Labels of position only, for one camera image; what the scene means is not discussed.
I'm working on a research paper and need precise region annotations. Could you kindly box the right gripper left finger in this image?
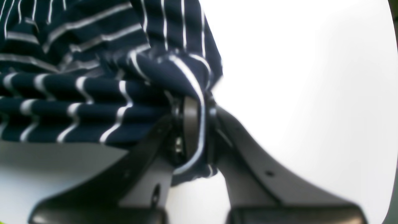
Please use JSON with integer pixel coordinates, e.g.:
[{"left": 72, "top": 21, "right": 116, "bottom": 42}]
[{"left": 28, "top": 96, "right": 199, "bottom": 224}]

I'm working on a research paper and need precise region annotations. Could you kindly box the black white striped T-shirt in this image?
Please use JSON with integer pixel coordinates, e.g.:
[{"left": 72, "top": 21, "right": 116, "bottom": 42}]
[{"left": 0, "top": 0, "right": 226, "bottom": 187}]

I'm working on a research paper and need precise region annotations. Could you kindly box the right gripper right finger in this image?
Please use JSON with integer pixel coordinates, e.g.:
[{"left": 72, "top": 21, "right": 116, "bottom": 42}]
[{"left": 207, "top": 106, "right": 362, "bottom": 224}]

